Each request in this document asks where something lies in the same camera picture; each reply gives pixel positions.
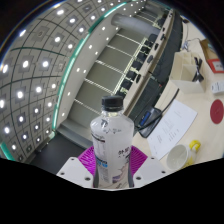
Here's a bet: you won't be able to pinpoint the black office chairs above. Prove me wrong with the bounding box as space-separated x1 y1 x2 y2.
114 33 159 99

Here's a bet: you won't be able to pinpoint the yellow mug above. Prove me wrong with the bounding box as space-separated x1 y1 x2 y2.
165 139 202 172

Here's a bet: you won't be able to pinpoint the small white rectangular pack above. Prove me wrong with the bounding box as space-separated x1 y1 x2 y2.
210 80 224 95

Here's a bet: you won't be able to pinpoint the ceiling lights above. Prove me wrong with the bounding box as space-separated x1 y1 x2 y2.
0 0 134 161

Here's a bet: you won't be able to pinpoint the clear black-capped drink bottle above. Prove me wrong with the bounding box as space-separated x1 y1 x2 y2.
90 95 135 190

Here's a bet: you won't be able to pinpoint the open brown cardboard box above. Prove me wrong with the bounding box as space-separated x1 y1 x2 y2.
199 39 224 74

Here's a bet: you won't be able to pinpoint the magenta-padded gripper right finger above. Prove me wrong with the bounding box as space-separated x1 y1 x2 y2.
128 145 167 188

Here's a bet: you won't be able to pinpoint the flat round red coaster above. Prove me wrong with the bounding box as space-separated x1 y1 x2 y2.
209 98 224 125

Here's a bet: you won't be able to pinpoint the white printed paper sheet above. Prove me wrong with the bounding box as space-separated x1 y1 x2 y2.
146 99 199 161

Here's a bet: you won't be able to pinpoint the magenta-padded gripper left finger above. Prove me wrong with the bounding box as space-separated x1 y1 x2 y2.
56 145 98 188

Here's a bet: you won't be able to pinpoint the white compartment organizer box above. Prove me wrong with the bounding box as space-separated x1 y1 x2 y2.
169 51 208 94

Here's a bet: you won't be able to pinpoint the black phone cable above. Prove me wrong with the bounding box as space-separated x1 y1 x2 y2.
146 88 180 133

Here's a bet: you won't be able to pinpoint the long curved conference desk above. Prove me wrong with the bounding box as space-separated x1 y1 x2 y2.
128 9 184 124

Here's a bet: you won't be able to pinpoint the black desk phone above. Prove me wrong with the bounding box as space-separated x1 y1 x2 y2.
137 106 163 138

